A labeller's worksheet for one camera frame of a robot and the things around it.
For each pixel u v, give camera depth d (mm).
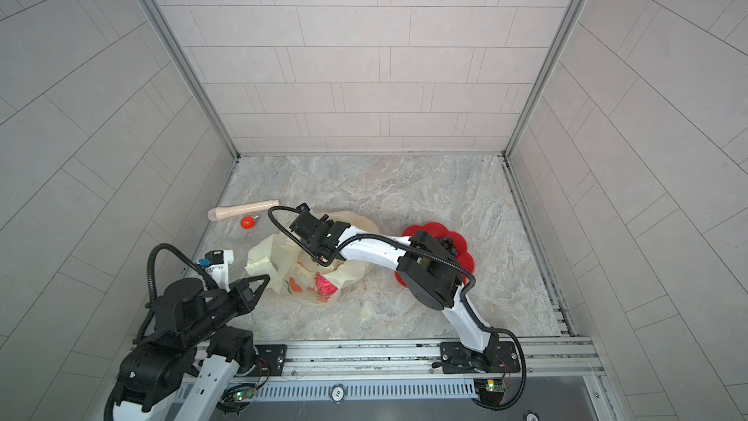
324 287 786
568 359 734
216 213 941
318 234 666
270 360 711
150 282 453
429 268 526
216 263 573
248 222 939
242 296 557
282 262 754
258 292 619
